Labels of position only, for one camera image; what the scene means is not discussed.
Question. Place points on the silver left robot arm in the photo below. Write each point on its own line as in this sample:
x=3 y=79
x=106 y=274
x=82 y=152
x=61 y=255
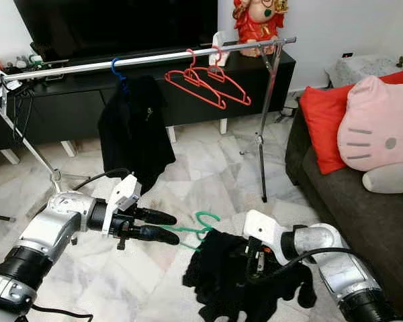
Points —
x=54 y=225

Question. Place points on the white papers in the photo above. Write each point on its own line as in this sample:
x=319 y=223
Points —
x=0 y=94

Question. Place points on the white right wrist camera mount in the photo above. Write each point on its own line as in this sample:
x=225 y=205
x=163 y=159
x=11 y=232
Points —
x=265 y=231

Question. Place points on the black TV cabinet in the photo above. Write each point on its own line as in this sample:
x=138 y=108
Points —
x=67 y=107

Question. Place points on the red plastic clothes hanger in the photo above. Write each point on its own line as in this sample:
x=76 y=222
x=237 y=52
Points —
x=221 y=104
x=247 y=101

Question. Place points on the red cushion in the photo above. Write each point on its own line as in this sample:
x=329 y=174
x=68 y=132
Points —
x=322 y=127

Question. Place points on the green plastic clothes hanger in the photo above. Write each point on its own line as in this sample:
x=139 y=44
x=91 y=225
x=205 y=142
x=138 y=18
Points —
x=207 y=213

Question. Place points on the black television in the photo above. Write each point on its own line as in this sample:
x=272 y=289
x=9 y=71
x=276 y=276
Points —
x=114 y=25

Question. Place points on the pink cat face cushion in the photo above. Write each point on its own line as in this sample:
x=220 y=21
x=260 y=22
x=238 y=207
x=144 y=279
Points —
x=376 y=127

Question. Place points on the small white pink box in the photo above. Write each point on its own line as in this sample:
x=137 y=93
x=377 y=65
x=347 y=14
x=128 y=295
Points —
x=218 y=41

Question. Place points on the silver metal clothes rack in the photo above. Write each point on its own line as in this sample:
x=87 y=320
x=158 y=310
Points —
x=148 y=59

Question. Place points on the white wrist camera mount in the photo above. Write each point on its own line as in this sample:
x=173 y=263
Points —
x=122 y=194
x=265 y=231

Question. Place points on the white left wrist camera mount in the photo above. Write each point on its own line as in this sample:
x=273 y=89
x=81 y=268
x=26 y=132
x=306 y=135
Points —
x=122 y=194

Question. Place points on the blue clothes hanger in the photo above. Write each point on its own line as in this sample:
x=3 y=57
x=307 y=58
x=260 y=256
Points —
x=113 y=65

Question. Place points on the black printed T-shirt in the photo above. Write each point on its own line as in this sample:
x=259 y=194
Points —
x=134 y=131
x=228 y=282

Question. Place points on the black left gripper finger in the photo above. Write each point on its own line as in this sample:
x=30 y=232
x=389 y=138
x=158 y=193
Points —
x=156 y=217
x=158 y=235

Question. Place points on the red fortune god figurine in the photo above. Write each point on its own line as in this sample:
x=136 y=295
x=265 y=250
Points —
x=256 y=28

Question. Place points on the dark grey sofa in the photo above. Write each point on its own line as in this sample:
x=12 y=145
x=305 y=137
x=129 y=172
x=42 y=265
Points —
x=342 y=208

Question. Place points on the grey white plush toy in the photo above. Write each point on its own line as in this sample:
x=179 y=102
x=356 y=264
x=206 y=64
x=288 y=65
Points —
x=389 y=180

